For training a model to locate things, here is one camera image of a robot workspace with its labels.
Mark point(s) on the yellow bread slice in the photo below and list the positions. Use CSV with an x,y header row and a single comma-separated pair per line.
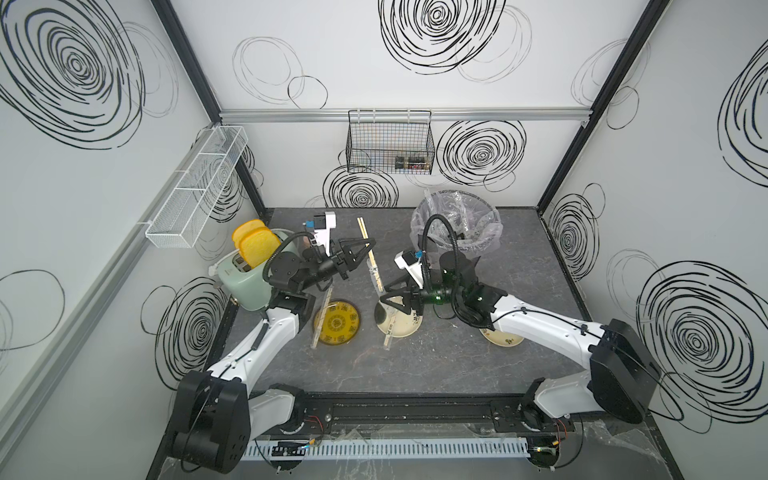
x,y
258,246
246,229

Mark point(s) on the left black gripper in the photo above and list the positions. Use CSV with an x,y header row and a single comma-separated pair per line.
x,y
340,262

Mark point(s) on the wrapped chopsticks on yellow plate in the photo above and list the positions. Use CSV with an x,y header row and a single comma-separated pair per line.
x,y
320,317

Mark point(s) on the front yellow bread slice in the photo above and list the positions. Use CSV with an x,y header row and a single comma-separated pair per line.
x,y
258,246

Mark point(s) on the wrapped chopsticks on middle plate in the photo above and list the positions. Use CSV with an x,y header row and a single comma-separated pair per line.
x,y
389,333

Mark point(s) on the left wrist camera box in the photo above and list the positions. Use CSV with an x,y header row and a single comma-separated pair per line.
x,y
320,227

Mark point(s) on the clear plastic bin liner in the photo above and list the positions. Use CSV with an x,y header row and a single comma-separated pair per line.
x,y
474,210

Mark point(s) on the clear plastic chopstick wrapper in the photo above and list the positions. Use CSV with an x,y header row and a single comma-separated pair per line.
x,y
376,280

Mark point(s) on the cream plate with red marks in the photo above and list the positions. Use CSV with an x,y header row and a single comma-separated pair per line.
x,y
501,339

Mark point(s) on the white wire wall shelf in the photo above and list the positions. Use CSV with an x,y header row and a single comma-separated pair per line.
x,y
183,215

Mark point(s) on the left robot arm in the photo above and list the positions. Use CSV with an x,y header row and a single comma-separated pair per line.
x,y
216,413

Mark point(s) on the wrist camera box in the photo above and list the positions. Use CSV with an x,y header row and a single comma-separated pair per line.
x,y
410,261
320,227

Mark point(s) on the mint green toaster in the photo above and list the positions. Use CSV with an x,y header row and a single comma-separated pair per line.
x,y
245,284

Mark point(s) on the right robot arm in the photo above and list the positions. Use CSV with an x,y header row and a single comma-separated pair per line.
x,y
619,375

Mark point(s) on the back yellow bread slice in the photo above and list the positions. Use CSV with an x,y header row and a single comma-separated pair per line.
x,y
246,229

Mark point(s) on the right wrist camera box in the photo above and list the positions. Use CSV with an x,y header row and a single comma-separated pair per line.
x,y
410,261

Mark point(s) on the aluminium wall rail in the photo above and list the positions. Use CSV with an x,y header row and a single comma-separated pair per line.
x,y
332,115

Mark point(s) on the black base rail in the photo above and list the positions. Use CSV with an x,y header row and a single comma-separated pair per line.
x,y
320,412

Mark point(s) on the black wire wall basket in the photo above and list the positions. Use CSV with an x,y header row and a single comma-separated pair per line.
x,y
404,148

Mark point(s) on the yellow patterned plate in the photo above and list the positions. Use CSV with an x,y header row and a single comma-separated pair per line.
x,y
341,323

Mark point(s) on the cream plate with black patch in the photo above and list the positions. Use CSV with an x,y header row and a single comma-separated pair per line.
x,y
399,324

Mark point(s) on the white slotted cable duct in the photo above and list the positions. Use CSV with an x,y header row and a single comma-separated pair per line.
x,y
388,449

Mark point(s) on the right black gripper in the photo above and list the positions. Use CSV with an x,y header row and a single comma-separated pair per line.
x,y
413,300

